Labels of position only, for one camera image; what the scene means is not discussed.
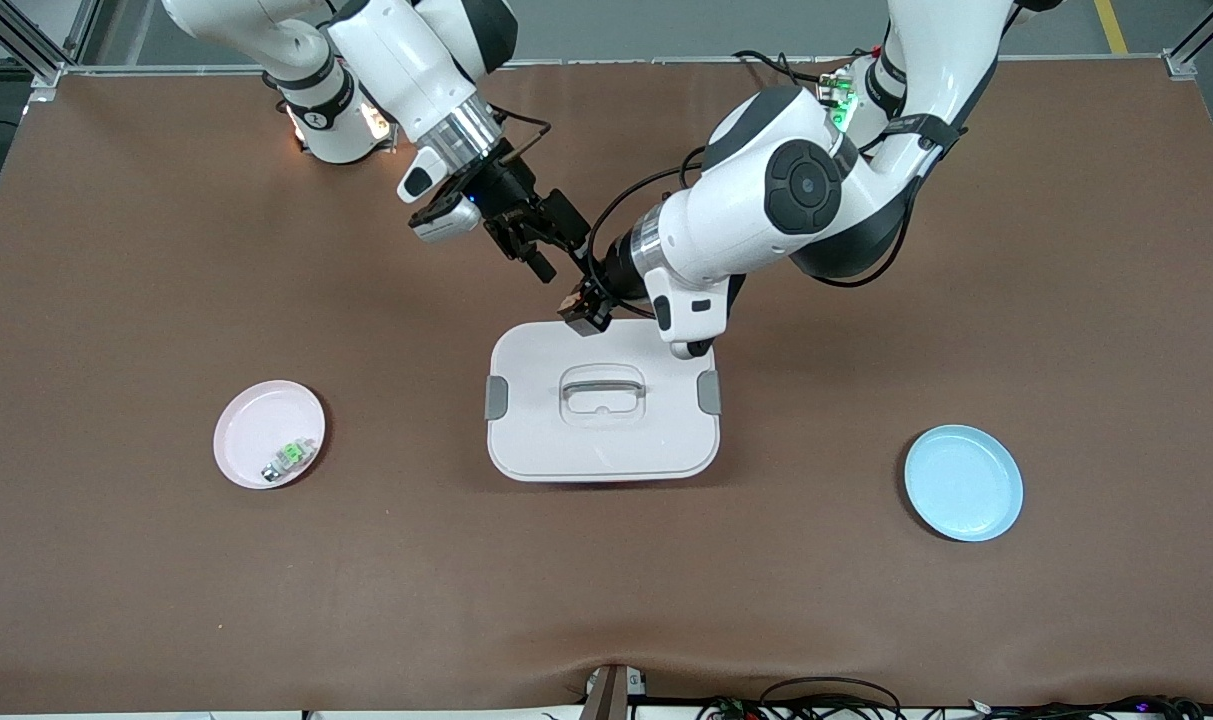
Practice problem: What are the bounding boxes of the brown table mat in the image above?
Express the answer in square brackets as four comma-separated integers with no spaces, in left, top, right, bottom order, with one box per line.
[0,58,1213,713]

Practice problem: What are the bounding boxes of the black cable bundle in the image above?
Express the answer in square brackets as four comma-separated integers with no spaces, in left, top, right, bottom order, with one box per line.
[966,693,1213,720]

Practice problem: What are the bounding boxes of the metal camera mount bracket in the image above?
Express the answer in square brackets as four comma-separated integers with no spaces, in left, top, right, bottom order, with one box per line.
[584,663,649,720]

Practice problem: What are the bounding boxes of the gray lid handle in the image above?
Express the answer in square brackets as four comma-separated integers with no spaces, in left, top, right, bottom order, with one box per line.
[560,376,647,403]

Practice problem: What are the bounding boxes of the black left base cable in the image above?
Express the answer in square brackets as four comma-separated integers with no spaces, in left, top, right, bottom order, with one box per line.
[733,48,837,89]

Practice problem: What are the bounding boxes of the metal table edge rail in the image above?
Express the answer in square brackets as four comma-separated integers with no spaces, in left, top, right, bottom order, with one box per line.
[61,55,1167,73]

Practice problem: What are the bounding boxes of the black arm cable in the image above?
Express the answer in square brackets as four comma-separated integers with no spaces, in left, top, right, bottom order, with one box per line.
[486,105,552,166]
[586,148,927,321]

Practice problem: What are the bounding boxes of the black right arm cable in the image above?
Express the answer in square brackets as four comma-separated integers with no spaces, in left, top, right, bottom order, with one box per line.
[486,105,552,166]

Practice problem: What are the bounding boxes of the pink round plate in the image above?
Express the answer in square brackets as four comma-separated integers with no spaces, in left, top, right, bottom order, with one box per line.
[213,380,327,490]

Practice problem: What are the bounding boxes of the green and clear switch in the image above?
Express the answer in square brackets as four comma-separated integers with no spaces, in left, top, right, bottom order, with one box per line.
[260,438,317,484]

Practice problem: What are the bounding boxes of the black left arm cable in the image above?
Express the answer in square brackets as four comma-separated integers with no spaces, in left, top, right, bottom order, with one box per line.
[586,148,927,321]

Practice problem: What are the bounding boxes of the light blue round plate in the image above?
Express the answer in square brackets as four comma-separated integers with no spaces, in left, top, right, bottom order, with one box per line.
[904,425,1024,543]

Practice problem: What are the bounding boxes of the aluminium frame profile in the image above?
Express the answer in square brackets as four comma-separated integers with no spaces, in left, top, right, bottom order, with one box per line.
[0,0,102,91]
[1163,0,1213,81]

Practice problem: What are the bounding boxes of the black cable loop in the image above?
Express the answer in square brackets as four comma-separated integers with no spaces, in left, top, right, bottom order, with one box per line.
[759,677,904,720]

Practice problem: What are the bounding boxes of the white lidded storage box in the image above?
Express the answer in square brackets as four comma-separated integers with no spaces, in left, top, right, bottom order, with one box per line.
[485,319,722,484]

